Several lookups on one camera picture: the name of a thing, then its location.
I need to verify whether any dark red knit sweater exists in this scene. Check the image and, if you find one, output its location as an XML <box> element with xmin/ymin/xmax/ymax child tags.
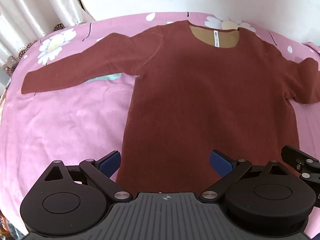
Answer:
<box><xmin>21</xmin><ymin>21</ymin><xmax>319</xmax><ymax>194</ymax></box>

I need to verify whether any pink floral bed sheet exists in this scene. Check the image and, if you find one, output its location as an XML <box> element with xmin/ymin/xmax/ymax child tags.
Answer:
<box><xmin>0</xmin><ymin>11</ymin><xmax>320</xmax><ymax>239</ymax></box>

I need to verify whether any white patterned curtain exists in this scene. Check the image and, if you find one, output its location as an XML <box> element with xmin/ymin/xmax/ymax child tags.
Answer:
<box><xmin>1</xmin><ymin>0</ymin><xmax>94</xmax><ymax>76</ymax></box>

